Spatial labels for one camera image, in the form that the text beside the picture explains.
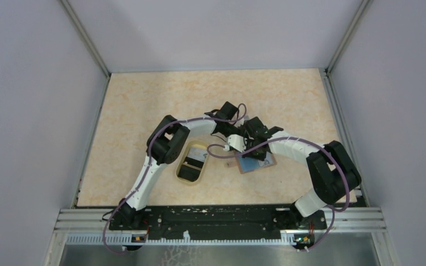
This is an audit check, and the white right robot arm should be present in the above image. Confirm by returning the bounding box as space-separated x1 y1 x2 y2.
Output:
241 117 362 228

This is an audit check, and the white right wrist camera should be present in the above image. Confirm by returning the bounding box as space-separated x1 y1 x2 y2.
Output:
224 134 246 152

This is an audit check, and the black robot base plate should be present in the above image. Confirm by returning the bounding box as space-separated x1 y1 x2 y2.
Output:
109 204 327 241

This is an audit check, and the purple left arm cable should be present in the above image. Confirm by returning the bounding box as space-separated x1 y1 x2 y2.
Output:
102 103 249 256

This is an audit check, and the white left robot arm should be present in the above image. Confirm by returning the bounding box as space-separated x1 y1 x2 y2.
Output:
119 101 247 229

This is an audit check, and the beige oval tray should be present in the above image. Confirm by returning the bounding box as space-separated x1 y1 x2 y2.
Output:
176 140 209 185

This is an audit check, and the white slotted cable duct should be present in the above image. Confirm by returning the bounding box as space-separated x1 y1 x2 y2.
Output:
65 231 297 246

